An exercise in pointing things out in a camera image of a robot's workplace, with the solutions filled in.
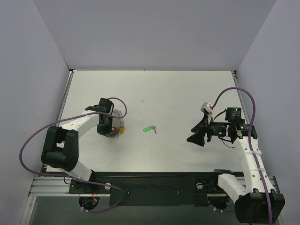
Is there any metal key organizer blue handle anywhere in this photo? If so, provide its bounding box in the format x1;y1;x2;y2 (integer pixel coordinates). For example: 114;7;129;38
106;118;125;138

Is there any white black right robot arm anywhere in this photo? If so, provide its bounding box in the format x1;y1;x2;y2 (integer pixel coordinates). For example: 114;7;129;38
187;103;285;225

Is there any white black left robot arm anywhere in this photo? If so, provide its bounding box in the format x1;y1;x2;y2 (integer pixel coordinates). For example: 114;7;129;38
41;98;114;193

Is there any yellow key tag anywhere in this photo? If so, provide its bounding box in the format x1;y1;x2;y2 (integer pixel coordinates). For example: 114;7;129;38
120;127;126;135

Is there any green key tag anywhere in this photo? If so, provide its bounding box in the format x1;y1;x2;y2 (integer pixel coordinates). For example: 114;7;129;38
143;126;152;132

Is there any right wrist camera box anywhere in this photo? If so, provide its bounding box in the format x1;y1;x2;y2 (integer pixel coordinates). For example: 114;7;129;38
200;102;214;117

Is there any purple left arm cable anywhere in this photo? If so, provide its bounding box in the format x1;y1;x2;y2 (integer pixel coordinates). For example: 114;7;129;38
19;97;128;214

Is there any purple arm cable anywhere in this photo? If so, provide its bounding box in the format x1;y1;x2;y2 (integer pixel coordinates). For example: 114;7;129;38
19;97;128;214
210;87;274;225

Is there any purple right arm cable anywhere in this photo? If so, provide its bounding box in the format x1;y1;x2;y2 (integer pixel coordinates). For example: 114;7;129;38
210;87;274;225

